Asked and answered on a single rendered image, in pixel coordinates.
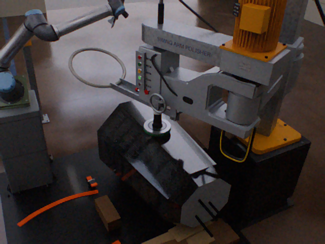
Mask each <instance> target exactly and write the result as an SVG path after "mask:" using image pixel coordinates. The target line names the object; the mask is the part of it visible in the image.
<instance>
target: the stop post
mask: <svg viewBox="0 0 325 244"><path fill-rule="evenodd" d="M30 46H31V40H29V41H28V42H27V43H26V45H25V46H24V47H23V48H22V50H23V54H24V60H25V64H26V69H27V74H28V79H29V84H30V90H34V91H35V94H36V97H37V102H38V106H39V109H40V114H41V119H42V123H43V124H44V123H49V122H50V120H49V119H48V117H47V115H46V114H44V115H43V113H42V107H41V102H40V96H39V91H38V86H37V81H36V76H35V70H34V65H33V59H32V55H31V50H30Z"/></svg>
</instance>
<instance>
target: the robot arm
mask: <svg viewBox="0 0 325 244"><path fill-rule="evenodd" d="M107 1H108V4H106V5H104V6H101V7H99V8H96V9H94V10H91V11H88V12H87V13H85V14H82V15H80V16H77V17H74V18H72V19H69V20H67V21H64V22H62V23H60V24H58V25H48V24H47V22H46V20H45V18H44V16H43V14H42V12H41V11H40V10H39V9H32V10H30V11H28V12H26V14H25V18H26V19H25V20H24V22H23V23H22V25H21V26H20V27H19V29H18V30H17V31H16V32H15V33H14V34H13V36H12V37H11V38H10V39H9V40H8V41H7V43H6V44H5V45H4V46H3V47H2V49H1V50H0V97H1V99H2V100H4V101H6V102H14V101H17V99H19V98H20V96H21V94H22V88H21V85H20V84H19V83H18V82H17V81H15V79H14V77H13V75H12V73H11V71H10V69H9V66H10V65H11V63H12V62H11V60H12V59H13V58H14V57H15V55H16V54H17V53H19V52H20V51H21V49H22V48H23V47H24V46H25V45H26V43H27V42H28V41H29V40H30V39H31V38H32V37H33V36H34V35H35V36H36V37H38V38H39V39H41V40H43V41H47V42H56V41H58V40H59V39H60V37H61V36H64V35H66V34H69V33H71V32H74V31H76V30H78V29H81V28H83V27H85V26H87V25H90V24H92V23H94V22H97V21H100V20H102V19H104V18H107V17H110V16H112V18H111V19H109V20H108V22H109V23H110V24H112V26H111V28H112V27H113V26H114V24H115V21H116V20H118V17H119V16H120V15H121V14H122V15H123V16H124V17H125V19H126V18H127V17H128V13H127V12H126V11H125V7H124V1H125V0H107Z"/></svg>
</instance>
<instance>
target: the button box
mask: <svg viewBox="0 0 325 244"><path fill-rule="evenodd" d="M138 55H140V56H141V57H142V58H141V59H138ZM138 62H140V63H141V64H142V65H141V67H139V66H138ZM138 69H141V71H142V73H141V74H139V73H138ZM139 75H140V76H141V78H142V79H141V80H139V79H138V76H139ZM138 82H140V83H141V85H142V86H141V87H140V86H138ZM136 87H137V88H139V89H141V90H145V89H146V52H143V51H139V50H136Z"/></svg>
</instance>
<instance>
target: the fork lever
mask: <svg viewBox="0 0 325 244"><path fill-rule="evenodd" d="M119 79H120V80H121V83H120V84H119V85H116V84H114V83H111V82H110V85H111V89H114V90H116V91H118V92H120V93H121V94H123V95H126V96H128V97H130V98H132V99H135V100H137V101H139V102H141V103H143V104H144V105H146V106H148V107H151V106H150V104H149V103H147V102H145V101H142V100H140V99H139V91H135V88H136V84H133V83H131V82H130V81H127V80H125V79H123V78H119ZM163 109H164V107H160V108H159V111H162V110H163ZM180 113H182V112H181V111H178V112H177V117H176V120H179V116H180ZM163 114H165V115H167V116H170V110H169V109H166V111H165V112H163ZM170 119H171V120H173V119H174V118H173V116H170Z"/></svg>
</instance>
